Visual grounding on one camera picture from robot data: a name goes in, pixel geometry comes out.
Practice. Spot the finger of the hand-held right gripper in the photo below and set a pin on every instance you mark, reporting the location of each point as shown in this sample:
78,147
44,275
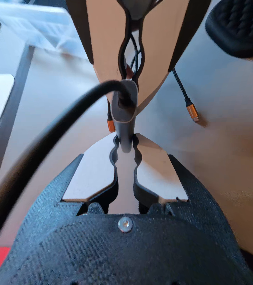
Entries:
159,44
106,40

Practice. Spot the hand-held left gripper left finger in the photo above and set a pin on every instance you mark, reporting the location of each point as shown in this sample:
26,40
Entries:
88,176

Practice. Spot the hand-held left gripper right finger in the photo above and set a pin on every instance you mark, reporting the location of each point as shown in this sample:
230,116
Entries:
159,178

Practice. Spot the clear plastic bin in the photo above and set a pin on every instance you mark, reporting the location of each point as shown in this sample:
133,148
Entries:
39,29

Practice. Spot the grey slim USB hub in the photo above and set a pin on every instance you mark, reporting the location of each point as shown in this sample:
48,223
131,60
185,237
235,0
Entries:
123,124

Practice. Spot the black padded chair armrest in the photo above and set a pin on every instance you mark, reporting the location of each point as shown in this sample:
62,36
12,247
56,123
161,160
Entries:
240,26

